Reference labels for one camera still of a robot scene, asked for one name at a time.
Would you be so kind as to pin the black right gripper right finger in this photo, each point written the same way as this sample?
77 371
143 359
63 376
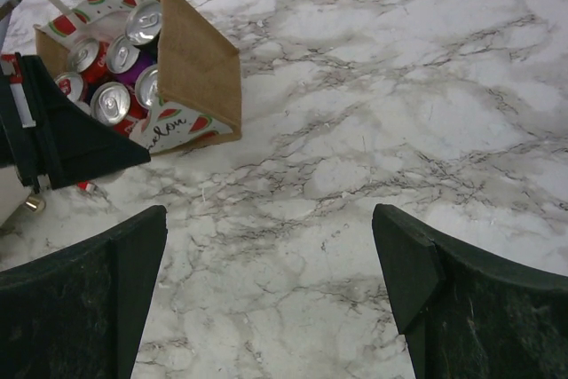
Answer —
465 312

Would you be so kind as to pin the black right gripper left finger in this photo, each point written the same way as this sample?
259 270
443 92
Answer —
80 312

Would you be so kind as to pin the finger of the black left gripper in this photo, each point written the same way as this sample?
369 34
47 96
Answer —
50 141

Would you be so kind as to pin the red cola can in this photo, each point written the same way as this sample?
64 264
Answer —
88 58
115 106

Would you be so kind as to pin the purple fanta can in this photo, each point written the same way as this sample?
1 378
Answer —
125 61
146 87

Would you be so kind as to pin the black schweppes can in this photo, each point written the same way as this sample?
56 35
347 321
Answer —
143 26

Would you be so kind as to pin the watermelon print canvas bag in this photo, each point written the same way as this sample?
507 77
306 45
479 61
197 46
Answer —
198 70

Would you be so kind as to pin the purple fanta can front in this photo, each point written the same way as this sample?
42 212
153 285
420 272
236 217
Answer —
146 87

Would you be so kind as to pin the blue pepsi can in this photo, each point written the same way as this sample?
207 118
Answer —
73 86

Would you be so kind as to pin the red white marker pen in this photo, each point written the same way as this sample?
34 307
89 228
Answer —
86 186

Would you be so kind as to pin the cream cylindrical container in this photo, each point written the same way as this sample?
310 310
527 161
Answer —
14 195

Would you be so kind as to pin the red cola can front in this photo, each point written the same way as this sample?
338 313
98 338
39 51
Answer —
115 106

